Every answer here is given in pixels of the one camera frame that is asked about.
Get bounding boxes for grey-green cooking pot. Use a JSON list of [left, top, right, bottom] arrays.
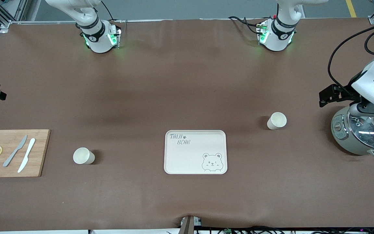
[[331, 106, 374, 159]]

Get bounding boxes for cream bear print tray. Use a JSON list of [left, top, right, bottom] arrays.
[[164, 130, 228, 175]]

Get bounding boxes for wooden cutting board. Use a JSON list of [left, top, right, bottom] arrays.
[[0, 129, 51, 178]]

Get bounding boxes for white plastic knife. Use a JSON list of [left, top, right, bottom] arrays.
[[17, 138, 36, 173]]

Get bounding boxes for black base cables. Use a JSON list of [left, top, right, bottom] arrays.
[[228, 15, 264, 35]]

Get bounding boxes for brown table mat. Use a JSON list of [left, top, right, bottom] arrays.
[[0, 18, 374, 232]]

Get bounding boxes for white IKEA cup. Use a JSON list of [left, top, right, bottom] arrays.
[[73, 147, 95, 165], [267, 112, 287, 130]]

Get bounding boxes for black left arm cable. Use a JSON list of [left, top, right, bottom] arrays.
[[327, 25, 374, 91]]

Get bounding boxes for grey plastic knife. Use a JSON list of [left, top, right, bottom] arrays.
[[3, 135, 28, 167]]

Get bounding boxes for glass pot lid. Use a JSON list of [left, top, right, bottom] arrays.
[[345, 110, 374, 150]]

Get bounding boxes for camera mount post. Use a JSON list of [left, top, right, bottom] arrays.
[[180, 215, 203, 234]]

